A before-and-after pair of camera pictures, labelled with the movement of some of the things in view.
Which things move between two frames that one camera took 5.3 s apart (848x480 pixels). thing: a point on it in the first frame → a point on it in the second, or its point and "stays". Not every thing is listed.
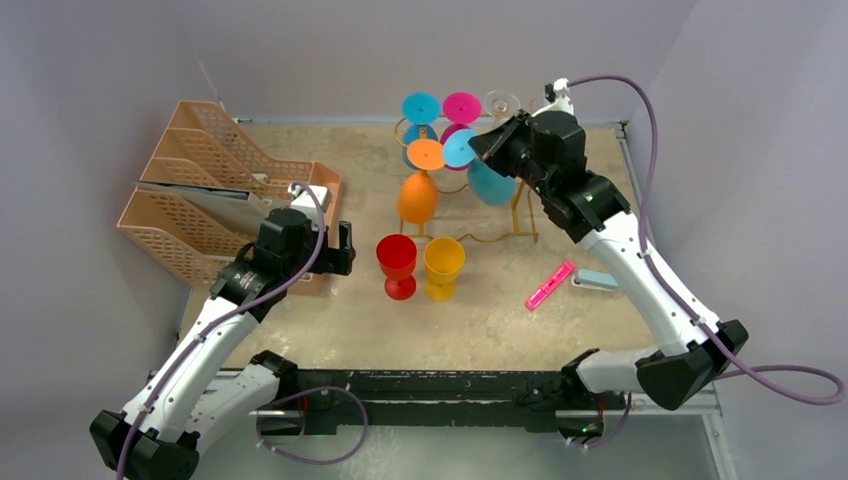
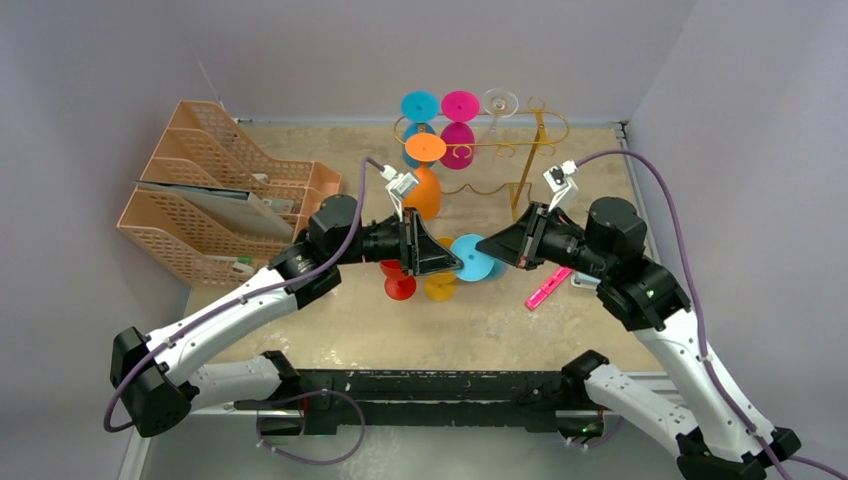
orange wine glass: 418,191 stays
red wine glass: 397,254 stays
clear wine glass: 501,104 stays
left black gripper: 334,260 → 418,252
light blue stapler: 595,280 stays
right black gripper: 506,142 → 532,237
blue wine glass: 490,188 → 477,265
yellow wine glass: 443,261 stays
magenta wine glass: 459,107 stays
